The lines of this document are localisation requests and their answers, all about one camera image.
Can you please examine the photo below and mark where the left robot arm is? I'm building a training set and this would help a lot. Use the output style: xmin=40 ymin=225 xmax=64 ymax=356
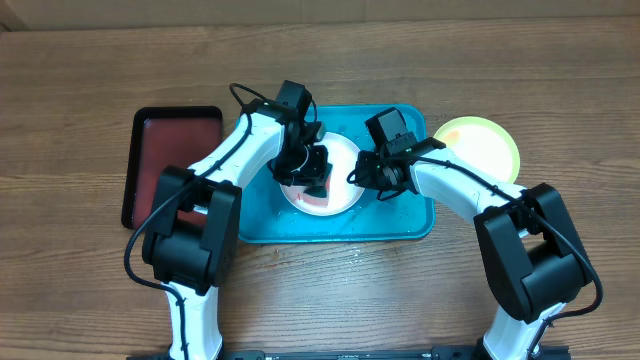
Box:
xmin=136 ymin=99 xmax=330 ymax=359

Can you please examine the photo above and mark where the teal plastic serving tray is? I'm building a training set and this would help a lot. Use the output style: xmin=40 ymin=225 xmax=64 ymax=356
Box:
xmin=239 ymin=104 xmax=436 ymax=244

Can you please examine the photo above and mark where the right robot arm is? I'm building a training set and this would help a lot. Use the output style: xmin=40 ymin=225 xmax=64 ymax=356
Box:
xmin=347 ymin=138 xmax=601 ymax=359

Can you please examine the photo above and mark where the yellow-green plate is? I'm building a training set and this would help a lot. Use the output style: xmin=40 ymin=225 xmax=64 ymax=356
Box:
xmin=433 ymin=116 xmax=521 ymax=183

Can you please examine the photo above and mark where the black tray with red liquid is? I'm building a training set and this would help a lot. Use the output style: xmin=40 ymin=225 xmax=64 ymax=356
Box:
xmin=121 ymin=106 xmax=223 ymax=229

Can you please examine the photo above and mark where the dark green sponge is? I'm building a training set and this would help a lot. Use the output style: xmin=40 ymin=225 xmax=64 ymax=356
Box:
xmin=298 ymin=185 xmax=329 ymax=207

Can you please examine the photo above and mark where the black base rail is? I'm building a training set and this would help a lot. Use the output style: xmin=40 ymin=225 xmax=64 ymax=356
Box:
xmin=127 ymin=344 xmax=571 ymax=360

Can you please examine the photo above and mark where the white pink-rimmed plate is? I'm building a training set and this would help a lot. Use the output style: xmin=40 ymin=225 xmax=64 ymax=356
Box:
xmin=280 ymin=132 xmax=364 ymax=217

